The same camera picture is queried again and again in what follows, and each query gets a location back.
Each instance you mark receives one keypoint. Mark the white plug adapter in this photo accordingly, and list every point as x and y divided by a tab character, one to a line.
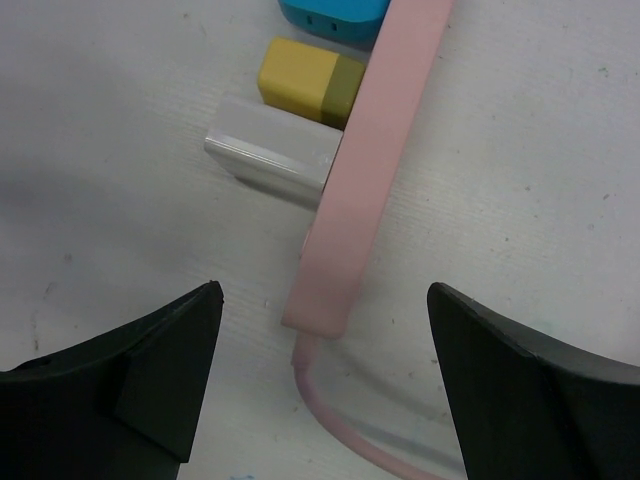
273	151

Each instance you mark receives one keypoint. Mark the pink power strip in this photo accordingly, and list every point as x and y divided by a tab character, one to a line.
336	250

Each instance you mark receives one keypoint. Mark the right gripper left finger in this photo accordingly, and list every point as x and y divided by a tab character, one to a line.
122	405

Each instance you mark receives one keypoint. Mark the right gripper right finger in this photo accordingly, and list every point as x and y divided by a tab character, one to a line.
528	406

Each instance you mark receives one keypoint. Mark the blue plug adapter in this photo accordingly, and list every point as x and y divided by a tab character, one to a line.
348	22

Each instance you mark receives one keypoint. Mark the yellow plug adapter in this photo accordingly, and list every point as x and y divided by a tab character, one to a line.
311	82

